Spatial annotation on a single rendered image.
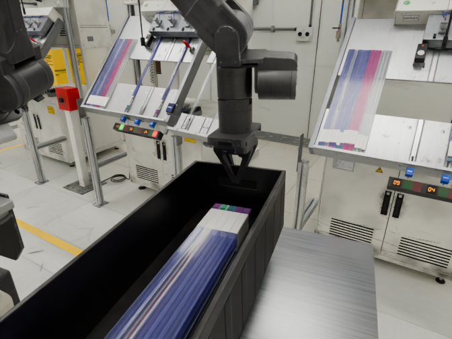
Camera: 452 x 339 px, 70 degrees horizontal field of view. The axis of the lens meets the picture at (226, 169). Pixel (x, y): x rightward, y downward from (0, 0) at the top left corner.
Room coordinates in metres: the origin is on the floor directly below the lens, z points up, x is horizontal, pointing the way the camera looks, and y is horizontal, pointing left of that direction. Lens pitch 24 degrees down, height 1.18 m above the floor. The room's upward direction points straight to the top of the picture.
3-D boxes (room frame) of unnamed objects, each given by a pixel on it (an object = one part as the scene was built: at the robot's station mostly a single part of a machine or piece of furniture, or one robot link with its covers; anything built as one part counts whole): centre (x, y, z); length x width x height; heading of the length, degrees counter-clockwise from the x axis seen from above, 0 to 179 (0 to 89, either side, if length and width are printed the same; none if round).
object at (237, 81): (0.53, -0.02, 1.10); 0.07 x 0.06 x 0.07; 78
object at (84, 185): (2.34, 1.14, 0.39); 0.24 x 0.24 x 0.78; 60
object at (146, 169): (2.38, 0.28, 0.31); 0.70 x 0.65 x 0.62; 60
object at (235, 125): (0.53, -0.02, 1.04); 0.10 x 0.07 x 0.07; 159
